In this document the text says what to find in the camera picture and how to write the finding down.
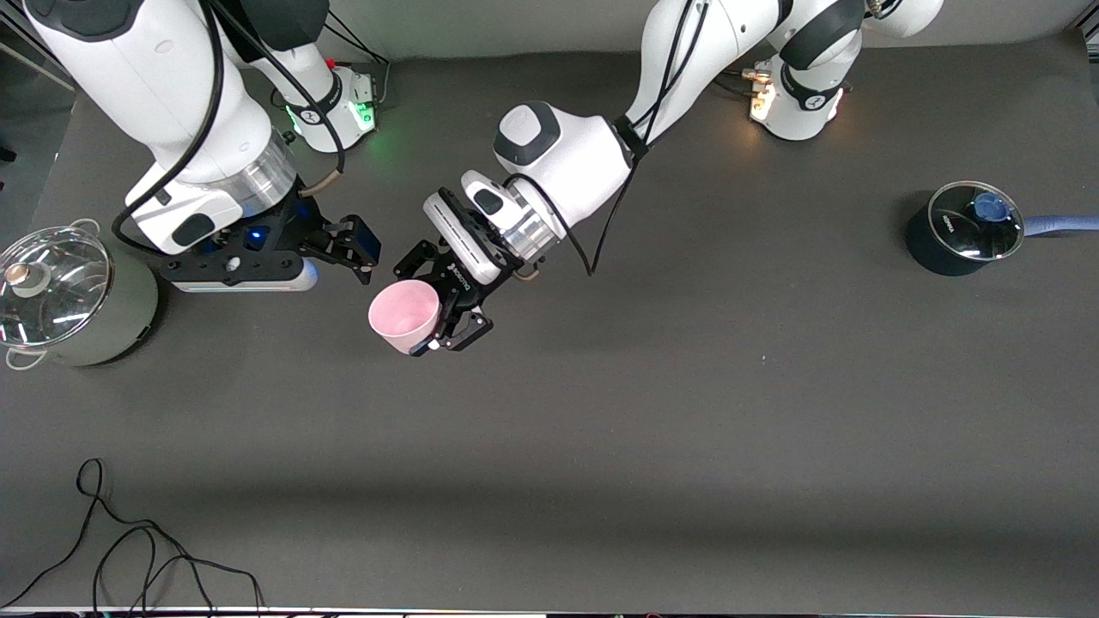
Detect pink plastic cup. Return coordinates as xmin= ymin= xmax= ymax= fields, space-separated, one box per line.
xmin=368 ymin=280 xmax=442 ymax=355

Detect sage green cooking pot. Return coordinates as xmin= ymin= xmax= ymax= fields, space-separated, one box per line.
xmin=0 ymin=219 xmax=160 ymax=370

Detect glass pot lid with knob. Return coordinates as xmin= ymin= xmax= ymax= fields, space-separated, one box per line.
xmin=0 ymin=225 xmax=114 ymax=348

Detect dark grey table cloth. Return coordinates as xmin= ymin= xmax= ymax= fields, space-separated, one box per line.
xmin=0 ymin=34 xmax=1099 ymax=612

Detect dark blue saucepan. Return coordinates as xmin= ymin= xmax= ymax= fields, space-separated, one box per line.
xmin=906 ymin=180 xmax=1099 ymax=277

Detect glass lid with blue knob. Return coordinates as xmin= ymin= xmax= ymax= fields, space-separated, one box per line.
xmin=929 ymin=180 xmax=1025 ymax=261

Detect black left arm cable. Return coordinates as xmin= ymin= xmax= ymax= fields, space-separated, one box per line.
xmin=505 ymin=0 xmax=698 ymax=277

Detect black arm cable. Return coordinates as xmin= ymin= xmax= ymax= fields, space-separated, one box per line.
xmin=505 ymin=0 xmax=698 ymax=277
xmin=112 ymin=0 xmax=346 ymax=251

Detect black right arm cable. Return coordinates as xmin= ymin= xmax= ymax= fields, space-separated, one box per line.
xmin=112 ymin=0 xmax=346 ymax=251

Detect black right base cables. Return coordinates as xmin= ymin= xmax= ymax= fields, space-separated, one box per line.
xmin=322 ymin=9 xmax=392 ymax=108

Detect black base cables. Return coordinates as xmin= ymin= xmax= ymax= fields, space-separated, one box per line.
xmin=322 ymin=9 xmax=392 ymax=108
xmin=713 ymin=69 xmax=774 ymax=97

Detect aluminium frame rail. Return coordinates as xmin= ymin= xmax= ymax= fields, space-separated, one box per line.
xmin=0 ymin=17 xmax=76 ymax=91

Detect thin black loose cable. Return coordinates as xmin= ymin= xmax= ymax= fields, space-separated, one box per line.
xmin=0 ymin=457 xmax=263 ymax=612

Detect black left base cables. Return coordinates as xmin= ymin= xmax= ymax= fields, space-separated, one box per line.
xmin=713 ymin=69 xmax=774 ymax=97

